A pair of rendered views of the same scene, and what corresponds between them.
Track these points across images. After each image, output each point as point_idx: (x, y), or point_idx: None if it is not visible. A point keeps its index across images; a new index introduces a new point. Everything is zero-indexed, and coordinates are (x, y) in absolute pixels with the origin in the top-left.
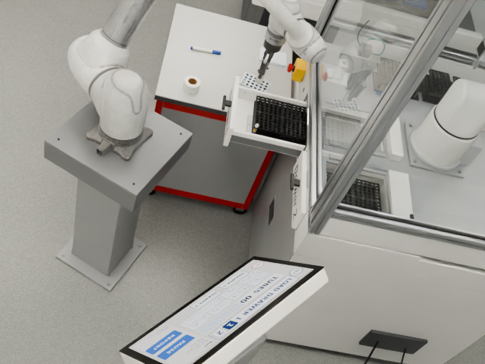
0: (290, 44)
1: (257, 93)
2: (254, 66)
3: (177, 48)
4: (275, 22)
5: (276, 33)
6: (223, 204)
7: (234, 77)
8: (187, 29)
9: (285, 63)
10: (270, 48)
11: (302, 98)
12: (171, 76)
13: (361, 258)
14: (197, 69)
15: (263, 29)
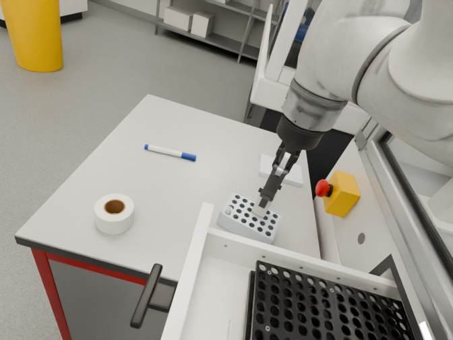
0: (416, 90)
1: (258, 250)
2: (251, 183)
3: (122, 146)
4: (325, 50)
5: (319, 91)
6: None
7: (213, 200)
8: (150, 123)
9: (301, 180)
10: (295, 136)
11: (363, 261)
12: (81, 193)
13: None
14: (144, 182)
15: (265, 134)
